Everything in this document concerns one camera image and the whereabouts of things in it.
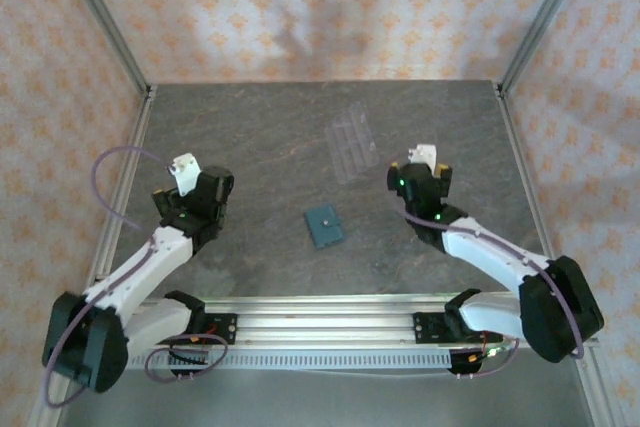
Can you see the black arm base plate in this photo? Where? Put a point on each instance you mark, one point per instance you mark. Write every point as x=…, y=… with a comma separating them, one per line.
x=225, y=327
x=425, y=329

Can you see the clear acrylic card stand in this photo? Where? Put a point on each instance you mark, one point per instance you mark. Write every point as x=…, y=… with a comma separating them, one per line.
x=352, y=142

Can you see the aluminium frame leg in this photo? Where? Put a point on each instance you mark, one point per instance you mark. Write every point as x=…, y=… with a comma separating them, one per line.
x=45, y=412
x=597, y=387

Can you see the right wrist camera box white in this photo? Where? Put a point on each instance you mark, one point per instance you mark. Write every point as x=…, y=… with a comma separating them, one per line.
x=424, y=153

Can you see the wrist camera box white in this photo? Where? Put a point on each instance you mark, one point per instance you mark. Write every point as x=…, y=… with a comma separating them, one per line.
x=184, y=172
x=424, y=153

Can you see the aluminium table side rail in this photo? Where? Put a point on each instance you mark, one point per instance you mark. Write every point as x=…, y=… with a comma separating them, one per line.
x=509, y=127
x=137, y=127

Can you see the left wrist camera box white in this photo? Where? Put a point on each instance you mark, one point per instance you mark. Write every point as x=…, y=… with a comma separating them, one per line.
x=184, y=172

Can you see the aluminium base beam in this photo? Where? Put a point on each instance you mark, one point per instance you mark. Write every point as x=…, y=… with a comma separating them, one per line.
x=325, y=327

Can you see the aluminium frame post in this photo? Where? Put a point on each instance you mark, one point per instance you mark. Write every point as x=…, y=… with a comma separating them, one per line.
x=542, y=17
x=107, y=22

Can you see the blue leather card holder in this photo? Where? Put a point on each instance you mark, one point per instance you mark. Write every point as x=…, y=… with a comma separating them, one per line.
x=324, y=226

